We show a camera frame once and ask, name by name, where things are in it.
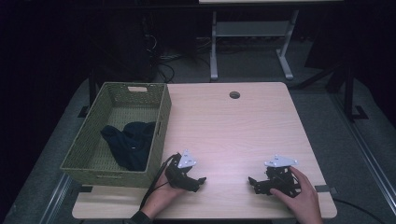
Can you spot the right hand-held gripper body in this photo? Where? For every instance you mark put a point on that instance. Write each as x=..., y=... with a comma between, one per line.
x=280, y=177

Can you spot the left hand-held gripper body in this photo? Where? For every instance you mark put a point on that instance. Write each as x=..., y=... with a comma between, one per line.
x=179, y=174

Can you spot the person's left hand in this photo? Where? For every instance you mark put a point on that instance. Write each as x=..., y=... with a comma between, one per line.
x=163, y=197

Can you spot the person's right hand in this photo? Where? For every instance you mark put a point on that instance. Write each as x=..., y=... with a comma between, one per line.
x=303, y=199

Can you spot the dark cloth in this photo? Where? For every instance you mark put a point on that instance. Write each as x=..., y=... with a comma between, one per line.
x=132, y=146

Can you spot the dark sleeve cuff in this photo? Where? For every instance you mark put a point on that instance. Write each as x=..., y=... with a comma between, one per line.
x=140, y=217

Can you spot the green woven basket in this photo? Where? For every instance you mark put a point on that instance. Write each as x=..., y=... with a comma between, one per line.
x=93, y=146

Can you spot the black metal stand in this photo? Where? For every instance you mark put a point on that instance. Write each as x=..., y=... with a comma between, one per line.
x=350, y=93

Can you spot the grey table bracket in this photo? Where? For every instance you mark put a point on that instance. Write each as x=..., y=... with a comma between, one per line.
x=325, y=188

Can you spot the black table bracket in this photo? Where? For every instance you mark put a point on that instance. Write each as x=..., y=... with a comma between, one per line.
x=84, y=188

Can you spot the white metal table frame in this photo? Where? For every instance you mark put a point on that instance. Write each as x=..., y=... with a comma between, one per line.
x=249, y=29

